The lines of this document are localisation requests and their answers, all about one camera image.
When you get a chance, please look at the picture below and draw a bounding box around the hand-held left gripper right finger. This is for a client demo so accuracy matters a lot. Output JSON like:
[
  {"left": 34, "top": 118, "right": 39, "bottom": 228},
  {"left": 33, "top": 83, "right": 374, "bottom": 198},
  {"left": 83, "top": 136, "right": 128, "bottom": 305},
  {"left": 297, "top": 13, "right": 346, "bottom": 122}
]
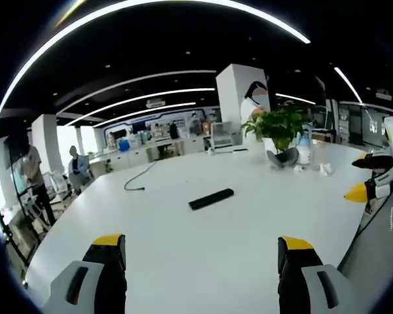
[{"left": 277, "top": 235, "right": 358, "bottom": 314}]

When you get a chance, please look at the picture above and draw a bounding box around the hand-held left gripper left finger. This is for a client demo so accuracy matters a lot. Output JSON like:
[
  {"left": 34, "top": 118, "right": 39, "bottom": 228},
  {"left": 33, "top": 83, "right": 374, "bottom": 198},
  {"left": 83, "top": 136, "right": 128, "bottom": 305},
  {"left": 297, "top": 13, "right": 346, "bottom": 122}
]
[{"left": 41, "top": 233, "right": 128, "bottom": 314}]

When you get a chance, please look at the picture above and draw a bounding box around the black remote control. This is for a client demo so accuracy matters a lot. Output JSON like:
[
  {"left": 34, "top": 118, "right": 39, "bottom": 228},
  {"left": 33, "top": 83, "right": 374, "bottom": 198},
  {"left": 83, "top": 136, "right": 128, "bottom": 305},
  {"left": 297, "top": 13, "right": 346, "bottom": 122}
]
[{"left": 188, "top": 188, "right": 235, "bottom": 211}]

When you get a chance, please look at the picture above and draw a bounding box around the dark round object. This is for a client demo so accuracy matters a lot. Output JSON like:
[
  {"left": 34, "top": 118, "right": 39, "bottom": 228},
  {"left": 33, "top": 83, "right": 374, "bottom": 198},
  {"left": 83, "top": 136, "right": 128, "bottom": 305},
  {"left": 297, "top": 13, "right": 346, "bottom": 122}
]
[{"left": 266, "top": 147, "right": 300, "bottom": 169}]

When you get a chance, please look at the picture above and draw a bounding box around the green potted plant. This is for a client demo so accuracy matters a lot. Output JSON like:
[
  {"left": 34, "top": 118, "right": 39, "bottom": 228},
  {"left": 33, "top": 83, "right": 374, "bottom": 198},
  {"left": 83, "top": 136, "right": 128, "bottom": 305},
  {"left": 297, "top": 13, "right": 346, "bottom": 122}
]
[{"left": 240, "top": 100, "right": 314, "bottom": 154}]

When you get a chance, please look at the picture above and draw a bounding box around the white cabinet counter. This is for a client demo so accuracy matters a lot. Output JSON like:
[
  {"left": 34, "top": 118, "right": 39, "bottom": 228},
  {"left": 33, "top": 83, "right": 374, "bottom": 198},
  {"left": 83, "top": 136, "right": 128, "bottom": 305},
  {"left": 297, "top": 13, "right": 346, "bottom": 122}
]
[{"left": 88, "top": 134, "right": 206, "bottom": 172}]

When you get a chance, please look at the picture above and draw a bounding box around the white round pillar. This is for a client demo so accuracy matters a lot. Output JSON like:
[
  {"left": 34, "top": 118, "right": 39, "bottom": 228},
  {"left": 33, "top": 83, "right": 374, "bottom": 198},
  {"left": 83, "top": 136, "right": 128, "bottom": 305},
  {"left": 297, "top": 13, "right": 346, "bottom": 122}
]
[{"left": 31, "top": 113, "right": 60, "bottom": 175}]

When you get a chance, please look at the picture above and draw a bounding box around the white mesh office chair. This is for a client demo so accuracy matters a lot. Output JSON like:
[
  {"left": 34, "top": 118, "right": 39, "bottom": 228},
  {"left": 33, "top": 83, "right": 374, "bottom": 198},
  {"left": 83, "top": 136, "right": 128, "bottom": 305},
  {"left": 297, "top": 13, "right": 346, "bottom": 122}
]
[{"left": 209, "top": 120, "right": 235, "bottom": 152}]

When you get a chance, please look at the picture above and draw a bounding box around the white square pillar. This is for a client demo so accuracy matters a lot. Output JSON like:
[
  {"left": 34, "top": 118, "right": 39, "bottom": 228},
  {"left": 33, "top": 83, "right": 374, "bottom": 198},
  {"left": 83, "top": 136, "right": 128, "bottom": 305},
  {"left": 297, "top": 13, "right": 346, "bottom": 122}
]
[{"left": 215, "top": 63, "right": 268, "bottom": 145}]

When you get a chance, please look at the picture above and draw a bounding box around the black power cable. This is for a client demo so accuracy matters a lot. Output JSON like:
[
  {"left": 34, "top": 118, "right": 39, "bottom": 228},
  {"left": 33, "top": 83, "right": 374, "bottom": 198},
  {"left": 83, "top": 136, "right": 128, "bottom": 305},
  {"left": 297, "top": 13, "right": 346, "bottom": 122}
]
[{"left": 123, "top": 160, "right": 159, "bottom": 192}]

